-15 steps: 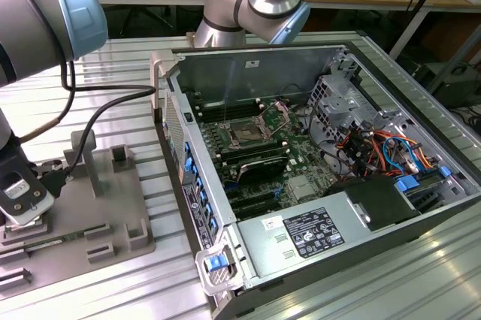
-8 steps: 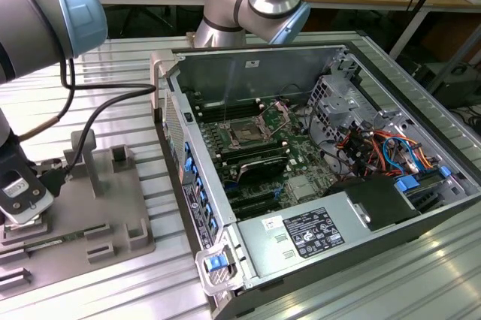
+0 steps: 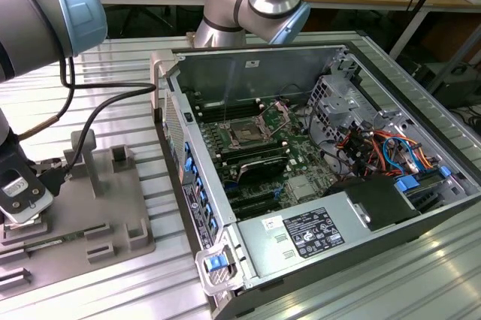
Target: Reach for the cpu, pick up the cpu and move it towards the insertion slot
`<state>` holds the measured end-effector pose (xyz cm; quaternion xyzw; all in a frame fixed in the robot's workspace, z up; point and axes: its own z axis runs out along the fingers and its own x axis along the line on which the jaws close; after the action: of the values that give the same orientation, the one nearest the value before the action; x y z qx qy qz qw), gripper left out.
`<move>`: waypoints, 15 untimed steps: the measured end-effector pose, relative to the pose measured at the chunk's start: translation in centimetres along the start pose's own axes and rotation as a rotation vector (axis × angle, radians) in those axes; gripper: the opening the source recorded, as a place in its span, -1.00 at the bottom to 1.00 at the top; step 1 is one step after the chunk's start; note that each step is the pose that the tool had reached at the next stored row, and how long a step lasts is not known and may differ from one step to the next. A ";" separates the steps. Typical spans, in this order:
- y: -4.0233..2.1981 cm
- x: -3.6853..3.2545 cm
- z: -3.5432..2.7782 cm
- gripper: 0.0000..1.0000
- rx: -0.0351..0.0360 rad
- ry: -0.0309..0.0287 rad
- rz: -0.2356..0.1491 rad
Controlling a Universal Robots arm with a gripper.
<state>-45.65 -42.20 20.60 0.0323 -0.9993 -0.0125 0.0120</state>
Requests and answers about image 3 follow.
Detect CPU socket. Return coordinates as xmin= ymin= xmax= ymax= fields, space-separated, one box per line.
xmin=228 ymin=116 xmax=274 ymax=149

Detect black expansion slots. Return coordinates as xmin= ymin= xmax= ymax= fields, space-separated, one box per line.
xmin=227 ymin=187 xmax=282 ymax=220

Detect large blue drive clip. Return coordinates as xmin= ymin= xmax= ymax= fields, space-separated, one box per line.
xmin=395 ymin=175 xmax=421 ymax=194

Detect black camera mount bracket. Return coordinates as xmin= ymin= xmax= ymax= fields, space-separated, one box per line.
xmin=0 ymin=135 xmax=47 ymax=210

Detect black equipment case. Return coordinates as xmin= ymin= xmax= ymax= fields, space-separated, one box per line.
xmin=424 ymin=62 xmax=481 ymax=110

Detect green motherboard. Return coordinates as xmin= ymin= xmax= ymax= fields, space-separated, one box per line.
xmin=195 ymin=96 xmax=341 ymax=222

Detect blue case latch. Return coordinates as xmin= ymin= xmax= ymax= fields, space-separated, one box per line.
xmin=204 ymin=255 xmax=223 ymax=273

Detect thin wire locking lever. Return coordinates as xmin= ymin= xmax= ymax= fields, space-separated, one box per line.
xmin=222 ymin=71 xmax=233 ymax=125

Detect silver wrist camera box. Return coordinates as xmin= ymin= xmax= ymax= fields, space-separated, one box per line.
xmin=0 ymin=183 xmax=54 ymax=224

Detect silver power supply with label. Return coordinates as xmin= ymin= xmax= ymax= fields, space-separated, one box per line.
xmin=235 ymin=190 xmax=377 ymax=280

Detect clear case handle with latch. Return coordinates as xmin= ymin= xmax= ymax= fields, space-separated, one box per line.
xmin=195 ymin=243 xmax=246 ymax=295

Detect black arm cable with connector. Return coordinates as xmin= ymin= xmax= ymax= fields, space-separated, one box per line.
xmin=18 ymin=55 xmax=158 ymax=198

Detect silver perforated drive cage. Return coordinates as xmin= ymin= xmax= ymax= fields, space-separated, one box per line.
xmin=307 ymin=74 xmax=379 ymax=145

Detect black RAM slots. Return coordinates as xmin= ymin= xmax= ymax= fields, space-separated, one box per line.
xmin=194 ymin=97 xmax=261 ymax=122
xmin=218 ymin=138 xmax=289 ymax=166

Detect grey case handle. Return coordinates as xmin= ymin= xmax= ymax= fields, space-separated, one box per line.
xmin=149 ymin=50 xmax=180 ymax=110

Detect open PC case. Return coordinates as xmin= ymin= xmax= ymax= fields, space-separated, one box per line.
xmin=149 ymin=30 xmax=481 ymax=320

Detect orange and black wire bundle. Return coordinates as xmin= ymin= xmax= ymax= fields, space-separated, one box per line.
xmin=336 ymin=124 xmax=443 ymax=180

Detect silver square heat sink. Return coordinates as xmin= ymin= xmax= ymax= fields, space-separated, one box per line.
xmin=288 ymin=176 xmax=316 ymax=201

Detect blue data wire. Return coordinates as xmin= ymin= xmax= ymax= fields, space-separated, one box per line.
xmin=382 ymin=134 xmax=420 ymax=175

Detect green RAM stick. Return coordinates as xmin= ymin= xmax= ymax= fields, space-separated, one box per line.
xmin=22 ymin=231 xmax=86 ymax=252

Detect grey plastic parts rack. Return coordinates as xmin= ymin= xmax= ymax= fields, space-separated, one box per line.
xmin=0 ymin=130 xmax=157 ymax=295

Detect metal socket cover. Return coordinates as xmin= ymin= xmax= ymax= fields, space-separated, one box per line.
xmin=258 ymin=98 xmax=293 ymax=140

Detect black air duct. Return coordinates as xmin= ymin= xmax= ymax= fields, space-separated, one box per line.
xmin=325 ymin=176 xmax=421 ymax=231

